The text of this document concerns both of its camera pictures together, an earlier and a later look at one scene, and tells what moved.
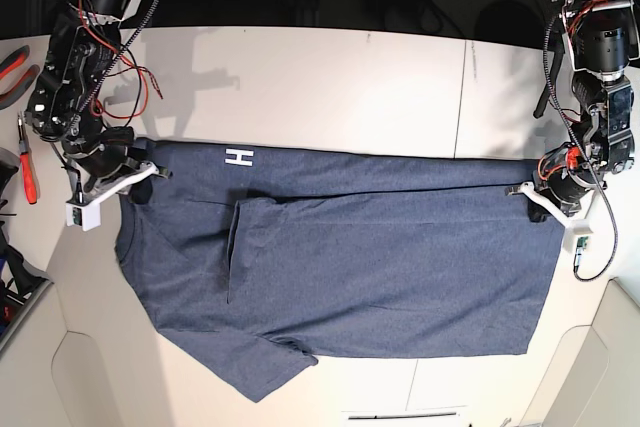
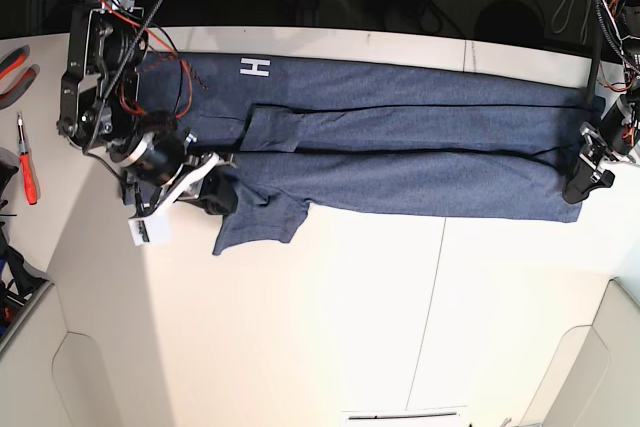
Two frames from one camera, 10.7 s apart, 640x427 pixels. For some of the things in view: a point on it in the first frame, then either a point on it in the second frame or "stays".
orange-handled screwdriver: [26, 164] stays
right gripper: [559, 184] to [615, 139]
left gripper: [97, 171] to [158, 173]
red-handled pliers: [7, 65] stays
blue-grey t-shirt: [259, 260] to [296, 136]
